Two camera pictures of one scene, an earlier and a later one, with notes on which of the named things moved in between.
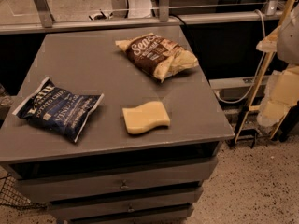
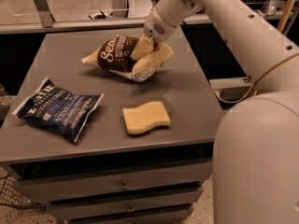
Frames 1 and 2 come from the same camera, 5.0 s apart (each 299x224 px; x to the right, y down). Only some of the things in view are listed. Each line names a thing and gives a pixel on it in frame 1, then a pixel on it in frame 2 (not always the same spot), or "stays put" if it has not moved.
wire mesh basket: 11,195 stays put
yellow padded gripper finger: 281,93 → 159,56
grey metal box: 239,88 stays put
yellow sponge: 145,117 stays put
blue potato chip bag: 64,111 stays put
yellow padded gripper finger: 270,43 → 143,48
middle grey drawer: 78,209 stays put
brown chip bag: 156,55 → 116,54
